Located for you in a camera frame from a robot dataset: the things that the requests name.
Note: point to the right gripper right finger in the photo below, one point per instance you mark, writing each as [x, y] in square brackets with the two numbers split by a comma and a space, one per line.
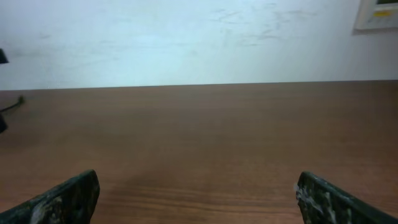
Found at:
[322, 202]

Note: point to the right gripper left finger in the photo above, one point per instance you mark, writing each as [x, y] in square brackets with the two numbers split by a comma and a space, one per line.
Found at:
[71, 202]

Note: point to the black usb cable micro plug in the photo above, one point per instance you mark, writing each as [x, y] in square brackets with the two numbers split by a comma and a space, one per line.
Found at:
[20, 101]

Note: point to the white wall panel yellow label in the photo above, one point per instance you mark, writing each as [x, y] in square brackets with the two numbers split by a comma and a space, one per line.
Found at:
[376, 14]

